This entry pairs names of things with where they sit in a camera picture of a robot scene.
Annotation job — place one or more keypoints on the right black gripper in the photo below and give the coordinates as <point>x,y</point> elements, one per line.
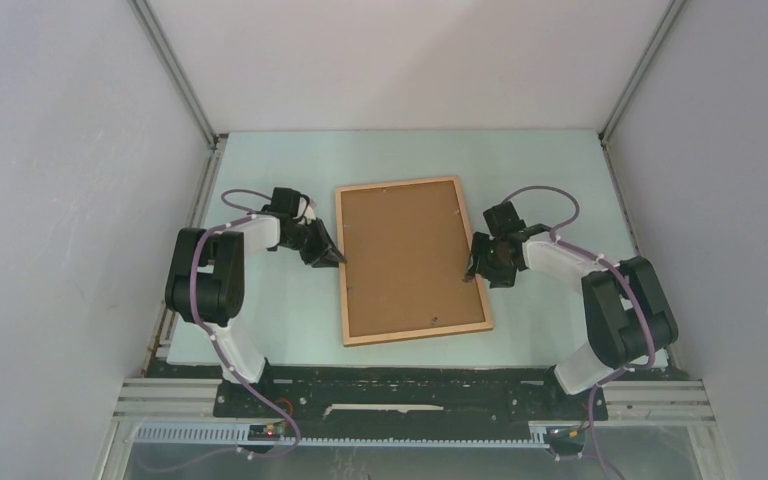
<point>479,245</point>

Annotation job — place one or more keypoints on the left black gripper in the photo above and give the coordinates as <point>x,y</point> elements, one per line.
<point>332,257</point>

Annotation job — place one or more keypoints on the brown backing board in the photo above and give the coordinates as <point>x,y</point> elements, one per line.
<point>410,258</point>

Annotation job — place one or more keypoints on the wooden picture frame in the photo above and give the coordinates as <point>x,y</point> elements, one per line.
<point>417,334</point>

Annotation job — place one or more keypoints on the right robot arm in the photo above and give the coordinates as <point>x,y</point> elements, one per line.
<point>627,315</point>

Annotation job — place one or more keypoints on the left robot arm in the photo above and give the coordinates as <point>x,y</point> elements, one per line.
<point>206,278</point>

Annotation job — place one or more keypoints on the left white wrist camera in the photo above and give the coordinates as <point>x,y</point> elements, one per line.
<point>306,211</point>

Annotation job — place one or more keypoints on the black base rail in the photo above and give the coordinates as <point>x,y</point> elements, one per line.
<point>409,403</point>

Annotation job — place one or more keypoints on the grey slotted cable duct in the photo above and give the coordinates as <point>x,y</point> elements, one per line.
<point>243,434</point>

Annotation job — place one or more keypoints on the right aluminium corner post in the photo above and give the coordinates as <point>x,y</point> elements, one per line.
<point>646,61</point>

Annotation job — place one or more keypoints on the aluminium corner post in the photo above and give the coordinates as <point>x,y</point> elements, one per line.
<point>162,46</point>
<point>646,61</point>

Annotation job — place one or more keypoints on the left aluminium corner post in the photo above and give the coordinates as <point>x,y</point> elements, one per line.
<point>162,46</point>

